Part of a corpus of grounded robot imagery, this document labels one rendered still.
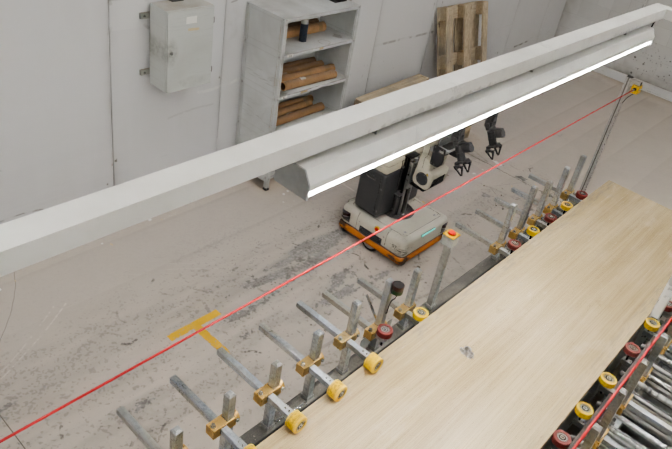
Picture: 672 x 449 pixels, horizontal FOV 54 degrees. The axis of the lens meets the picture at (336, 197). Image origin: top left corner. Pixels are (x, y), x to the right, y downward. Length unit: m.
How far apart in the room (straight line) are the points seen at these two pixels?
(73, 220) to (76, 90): 3.65
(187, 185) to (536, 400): 2.35
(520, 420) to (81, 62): 3.47
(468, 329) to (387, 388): 0.63
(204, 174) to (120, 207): 0.20
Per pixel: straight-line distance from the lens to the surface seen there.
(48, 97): 4.80
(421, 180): 5.02
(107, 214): 1.26
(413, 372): 3.22
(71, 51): 4.75
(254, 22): 5.47
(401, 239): 5.11
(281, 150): 1.49
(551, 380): 3.47
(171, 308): 4.66
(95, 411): 4.12
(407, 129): 1.88
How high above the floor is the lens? 3.19
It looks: 32 degrees down
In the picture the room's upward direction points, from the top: 10 degrees clockwise
